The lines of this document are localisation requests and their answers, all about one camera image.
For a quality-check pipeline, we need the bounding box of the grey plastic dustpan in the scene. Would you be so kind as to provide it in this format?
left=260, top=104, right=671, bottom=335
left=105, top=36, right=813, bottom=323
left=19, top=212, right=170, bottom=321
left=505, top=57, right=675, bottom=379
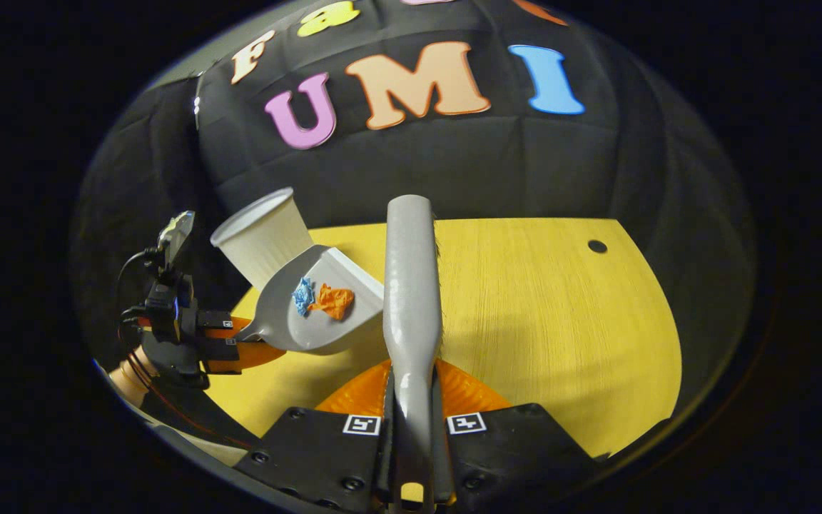
left=236, top=244, right=385, bottom=356

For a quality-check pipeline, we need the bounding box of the white ribbed garbage bin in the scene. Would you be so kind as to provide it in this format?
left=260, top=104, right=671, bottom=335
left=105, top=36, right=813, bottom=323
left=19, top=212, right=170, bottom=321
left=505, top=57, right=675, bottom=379
left=210, top=187, right=314, bottom=291

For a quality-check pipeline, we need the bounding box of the blue paper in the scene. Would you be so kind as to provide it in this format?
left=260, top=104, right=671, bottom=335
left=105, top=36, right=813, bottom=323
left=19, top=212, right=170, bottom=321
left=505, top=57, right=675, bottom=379
left=292, top=277, right=316, bottom=317

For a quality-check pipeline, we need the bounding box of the small grey broom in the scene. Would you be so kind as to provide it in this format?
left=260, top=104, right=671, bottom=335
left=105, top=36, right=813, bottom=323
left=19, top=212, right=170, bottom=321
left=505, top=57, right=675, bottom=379
left=382, top=194, right=444, bottom=514

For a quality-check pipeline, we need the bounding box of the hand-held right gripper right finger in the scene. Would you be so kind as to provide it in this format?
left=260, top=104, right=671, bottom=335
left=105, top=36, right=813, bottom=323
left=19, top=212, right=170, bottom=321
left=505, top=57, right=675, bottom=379
left=431, top=359, right=603, bottom=514

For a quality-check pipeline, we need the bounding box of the black backdrop cloth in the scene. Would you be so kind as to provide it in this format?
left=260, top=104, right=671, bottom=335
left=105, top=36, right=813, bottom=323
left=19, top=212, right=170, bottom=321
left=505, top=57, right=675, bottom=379
left=72, top=0, right=754, bottom=415

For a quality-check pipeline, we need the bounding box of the orange paper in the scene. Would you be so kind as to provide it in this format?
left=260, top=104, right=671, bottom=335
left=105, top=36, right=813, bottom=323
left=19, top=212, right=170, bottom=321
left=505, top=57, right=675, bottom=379
left=308, top=283, right=355, bottom=321

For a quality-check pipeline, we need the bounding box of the wooden desktop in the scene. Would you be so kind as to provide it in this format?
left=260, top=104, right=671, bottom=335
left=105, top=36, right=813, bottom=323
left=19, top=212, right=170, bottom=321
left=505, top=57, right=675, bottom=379
left=204, top=218, right=683, bottom=458

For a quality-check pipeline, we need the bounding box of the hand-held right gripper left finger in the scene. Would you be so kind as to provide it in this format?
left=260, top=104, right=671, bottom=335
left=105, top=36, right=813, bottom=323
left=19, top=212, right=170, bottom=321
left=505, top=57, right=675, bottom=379
left=231, top=359, right=394, bottom=514

